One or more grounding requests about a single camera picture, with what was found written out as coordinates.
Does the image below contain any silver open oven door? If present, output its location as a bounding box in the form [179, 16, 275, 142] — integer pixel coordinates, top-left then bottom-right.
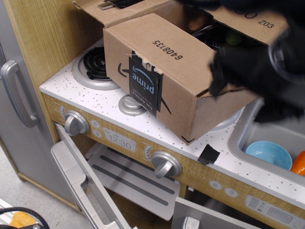
[51, 123, 131, 229]

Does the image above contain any silver dishwasher door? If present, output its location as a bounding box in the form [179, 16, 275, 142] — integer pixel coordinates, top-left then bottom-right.
[171, 197, 261, 229]

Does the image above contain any silver fridge door handle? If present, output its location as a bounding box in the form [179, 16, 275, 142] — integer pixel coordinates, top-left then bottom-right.
[0, 60, 39, 128]

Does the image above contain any brown cardboard Amazon box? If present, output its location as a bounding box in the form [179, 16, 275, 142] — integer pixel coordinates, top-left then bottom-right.
[72, 0, 290, 146]

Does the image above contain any green ball in box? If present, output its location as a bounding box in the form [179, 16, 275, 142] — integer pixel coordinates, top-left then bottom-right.
[225, 32, 244, 46]

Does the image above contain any orange toy vegetable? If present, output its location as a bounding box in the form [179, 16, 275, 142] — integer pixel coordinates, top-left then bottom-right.
[290, 151, 305, 176]

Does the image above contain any silver left stove knob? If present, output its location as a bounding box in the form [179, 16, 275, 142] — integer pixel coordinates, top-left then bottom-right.
[64, 110, 90, 136]

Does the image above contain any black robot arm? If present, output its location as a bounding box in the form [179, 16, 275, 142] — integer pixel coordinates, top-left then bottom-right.
[187, 0, 305, 123]

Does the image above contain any silver stove knob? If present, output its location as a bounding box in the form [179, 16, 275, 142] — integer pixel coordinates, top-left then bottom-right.
[64, 110, 90, 136]
[151, 151, 183, 179]

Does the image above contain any white oven rack shelf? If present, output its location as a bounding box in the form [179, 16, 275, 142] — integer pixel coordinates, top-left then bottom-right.
[85, 143, 180, 221]

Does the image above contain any black tape piece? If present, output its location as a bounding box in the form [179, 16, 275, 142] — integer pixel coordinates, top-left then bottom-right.
[198, 144, 220, 165]

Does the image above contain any orange object bottom left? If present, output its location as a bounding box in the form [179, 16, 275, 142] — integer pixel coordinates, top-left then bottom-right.
[9, 212, 36, 228]

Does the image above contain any black cable bottom left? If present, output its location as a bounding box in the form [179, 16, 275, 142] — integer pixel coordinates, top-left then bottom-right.
[0, 207, 48, 229]

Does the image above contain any silver right stove knob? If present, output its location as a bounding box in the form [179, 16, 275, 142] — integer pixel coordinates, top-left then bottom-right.
[151, 151, 183, 179]

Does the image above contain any black coil stove burner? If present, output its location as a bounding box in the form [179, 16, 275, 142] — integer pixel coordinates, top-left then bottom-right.
[72, 47, 120, 91]

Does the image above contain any light blue bowl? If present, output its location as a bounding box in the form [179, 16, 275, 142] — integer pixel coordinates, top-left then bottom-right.
[245, 141, 293, 170]

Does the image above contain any silver toy sink basin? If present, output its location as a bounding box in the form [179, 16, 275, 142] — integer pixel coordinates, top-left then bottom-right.
[228, 98, 305, 190]

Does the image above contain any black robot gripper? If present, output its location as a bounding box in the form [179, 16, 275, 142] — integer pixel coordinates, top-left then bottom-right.
[208, 42, 305, 124]

